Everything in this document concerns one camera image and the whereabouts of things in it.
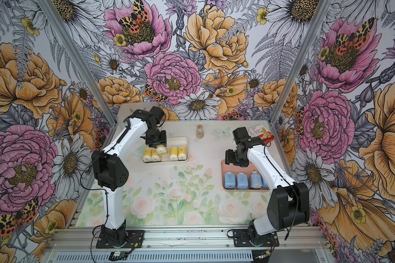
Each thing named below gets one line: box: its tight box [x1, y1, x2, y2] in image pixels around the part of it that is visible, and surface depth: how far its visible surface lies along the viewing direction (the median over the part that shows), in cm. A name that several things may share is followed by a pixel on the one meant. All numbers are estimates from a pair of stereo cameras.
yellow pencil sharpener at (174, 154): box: [169, 145, 179, 162], surface depth 98 cm
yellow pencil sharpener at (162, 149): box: [156, 144, 168, 156], surface depth 88 cm
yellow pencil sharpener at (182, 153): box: [178, 144, 187, 161], surface depth 98 cm
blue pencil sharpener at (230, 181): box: [224, 172, 236, 190], surface depth 87 cm
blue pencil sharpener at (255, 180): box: [250, 169, 263, 190], surface depth 86 cm
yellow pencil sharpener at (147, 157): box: [142, 147, 152, 163], surface depth 96 cm
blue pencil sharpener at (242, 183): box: [236, 172, 249, 190], surface depth 87 cm
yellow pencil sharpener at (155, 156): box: [150, 149, 162, 163], surface depth 96 cm
